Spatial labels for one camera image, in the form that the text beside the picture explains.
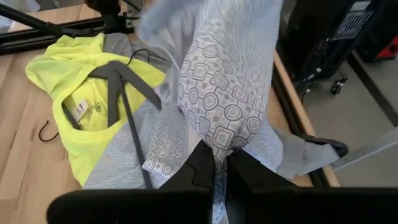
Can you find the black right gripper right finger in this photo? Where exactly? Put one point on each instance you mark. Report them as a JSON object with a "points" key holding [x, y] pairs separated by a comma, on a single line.
{"points": [[245, 177]]}

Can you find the black wheeled equipment case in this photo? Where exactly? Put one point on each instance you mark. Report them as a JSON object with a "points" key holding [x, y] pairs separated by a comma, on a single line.
{"points": [[311, 37]]}

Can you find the black aluminium table frame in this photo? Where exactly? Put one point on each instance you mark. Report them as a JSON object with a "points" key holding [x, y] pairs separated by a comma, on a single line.
{"points": [[31, 37]]}

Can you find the silver rack pole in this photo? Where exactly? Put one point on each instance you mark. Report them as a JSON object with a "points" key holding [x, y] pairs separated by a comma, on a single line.
{"points": [[367, 152]]}

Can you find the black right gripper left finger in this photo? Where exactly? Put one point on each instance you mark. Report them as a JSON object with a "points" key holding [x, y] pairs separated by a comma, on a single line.
{"points": [[199, 171]]}

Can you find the yellow t-shirt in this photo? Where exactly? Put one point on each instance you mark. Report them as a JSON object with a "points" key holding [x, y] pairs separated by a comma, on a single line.
{"points": [[62, 71]]}

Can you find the blue patterned button shirt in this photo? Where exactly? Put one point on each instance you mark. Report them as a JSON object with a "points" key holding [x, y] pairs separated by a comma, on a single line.
{"points": [[217, 93]]}

